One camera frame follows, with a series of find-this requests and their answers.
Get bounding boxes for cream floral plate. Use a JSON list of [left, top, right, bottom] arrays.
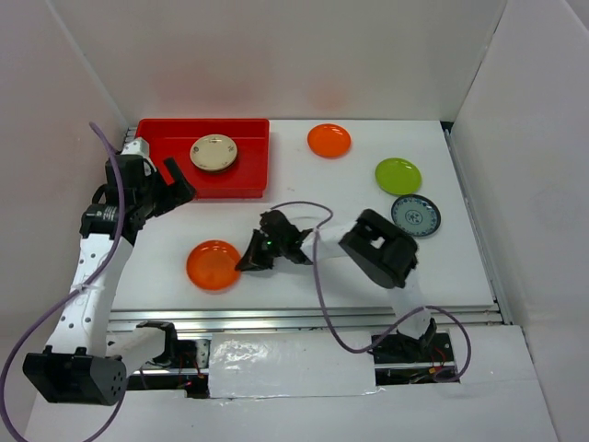
[[190, 134, 238, 172]]

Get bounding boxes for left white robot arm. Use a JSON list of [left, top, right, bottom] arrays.
[[23, 154, 196, 406]]

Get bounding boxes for green plate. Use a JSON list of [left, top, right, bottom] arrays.
[[375, 157, 422, 195]]

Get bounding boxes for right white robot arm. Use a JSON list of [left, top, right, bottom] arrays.
[[236, 209, 436, 361]]

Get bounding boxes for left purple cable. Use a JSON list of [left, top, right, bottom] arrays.
[[0, 122, 148, 442]]

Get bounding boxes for white foil cover plate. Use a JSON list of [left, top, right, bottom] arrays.
[[208, 331, 376, 399]]

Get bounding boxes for red plastic bin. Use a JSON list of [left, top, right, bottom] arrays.
[[135, 118, 270, 199]]

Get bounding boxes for blue white patterned plate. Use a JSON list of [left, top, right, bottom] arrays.
[[390, 194, 442, 238]]

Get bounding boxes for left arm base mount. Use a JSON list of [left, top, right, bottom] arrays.
[[128, 339, 211, 399]]

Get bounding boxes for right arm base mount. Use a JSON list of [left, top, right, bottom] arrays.
[[370, 331, 458, 387]]

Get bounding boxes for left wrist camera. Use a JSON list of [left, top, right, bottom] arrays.
[[121, 137, 150, 158]]

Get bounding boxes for orange plate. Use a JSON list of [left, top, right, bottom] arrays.
[[185, 239, 241, 291], [306, 123, 352, 158]]

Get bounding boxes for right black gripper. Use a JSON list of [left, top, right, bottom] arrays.
[[237, 227, 288, 269]]

